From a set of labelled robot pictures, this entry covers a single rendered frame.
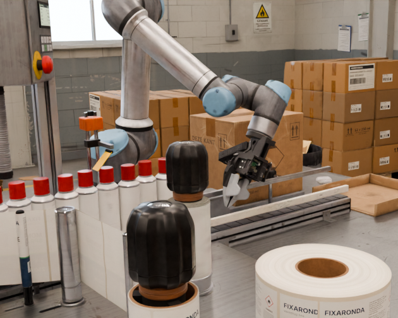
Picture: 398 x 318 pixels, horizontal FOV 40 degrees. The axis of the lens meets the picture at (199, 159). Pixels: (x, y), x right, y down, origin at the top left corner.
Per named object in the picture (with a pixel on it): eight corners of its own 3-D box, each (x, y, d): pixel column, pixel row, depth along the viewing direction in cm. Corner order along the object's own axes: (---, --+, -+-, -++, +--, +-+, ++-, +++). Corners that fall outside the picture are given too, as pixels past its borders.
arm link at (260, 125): (247, 114, 152) (266, 126, 156) (241, 129, 151) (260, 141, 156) (265, 117, 145) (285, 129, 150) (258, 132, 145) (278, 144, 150)
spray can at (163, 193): (163, 242, 136) (160, 161, 132) (153, 236, 141) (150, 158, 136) (182, 238, 139) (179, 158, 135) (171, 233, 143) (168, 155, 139)
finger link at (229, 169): (222, 185, 147) (234, 154, 148) (218, 183, 148) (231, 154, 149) (234, 190, 150) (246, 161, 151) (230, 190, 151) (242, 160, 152)
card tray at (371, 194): (374, 216, 167) (375, 204, 166) (311, 198, 188) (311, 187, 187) (433, 199, 184) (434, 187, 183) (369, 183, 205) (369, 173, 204)
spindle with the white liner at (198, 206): (184, 302, 105) (179, 148, 99) (160, 286, 112) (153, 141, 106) (222, 289, 110) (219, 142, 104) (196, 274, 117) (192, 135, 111)
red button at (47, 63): (34, 56, 114) (48, 55, 114) (39, 55, 118) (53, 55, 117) (35, 74, 115) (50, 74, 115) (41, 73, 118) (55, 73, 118)
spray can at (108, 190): (97, 255, 130) (91, 170, 125) (103, 247, 135) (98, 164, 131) (119, 255, 129) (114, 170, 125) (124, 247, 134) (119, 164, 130)
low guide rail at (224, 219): (-8, 284, 112) (-9, 274, 112) (-10, 282, 113) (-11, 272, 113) (348, 191, 171) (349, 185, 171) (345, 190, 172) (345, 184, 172)
